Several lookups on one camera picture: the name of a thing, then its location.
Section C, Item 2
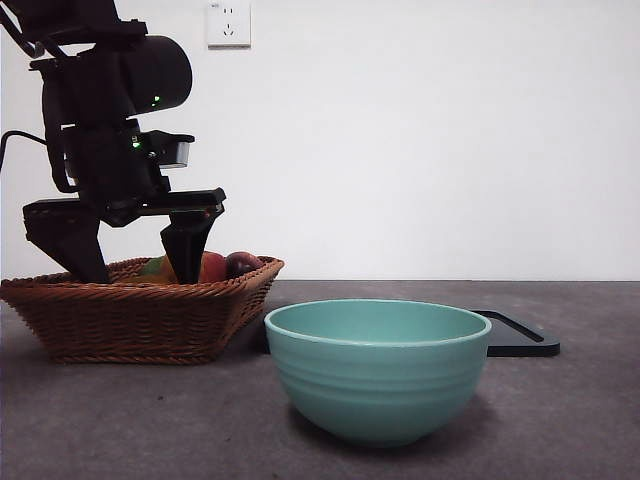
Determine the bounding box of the teal ceramic bowl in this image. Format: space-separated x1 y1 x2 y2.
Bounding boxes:
263 298 494 448

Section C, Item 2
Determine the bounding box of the red yellow apple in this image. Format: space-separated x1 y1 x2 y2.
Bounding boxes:
158 251 229 285

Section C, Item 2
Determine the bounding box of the green avocado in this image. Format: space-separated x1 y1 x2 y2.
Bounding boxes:
135 256 165 279

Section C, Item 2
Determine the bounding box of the dark red plum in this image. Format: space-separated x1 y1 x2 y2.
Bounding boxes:
224 251 265 280

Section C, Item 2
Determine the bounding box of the brown wicker basket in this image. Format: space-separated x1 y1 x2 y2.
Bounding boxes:
0 255 286 365

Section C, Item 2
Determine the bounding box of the black rectangular tray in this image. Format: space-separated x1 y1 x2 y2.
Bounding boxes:
469 309 561 358

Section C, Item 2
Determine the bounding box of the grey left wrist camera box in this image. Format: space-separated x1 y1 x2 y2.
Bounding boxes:
164 141 193 170

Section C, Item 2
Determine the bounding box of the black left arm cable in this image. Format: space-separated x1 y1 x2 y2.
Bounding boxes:
0 129 51 171

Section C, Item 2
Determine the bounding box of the white wall socket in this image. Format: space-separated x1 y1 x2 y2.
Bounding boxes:
207 0 253 50

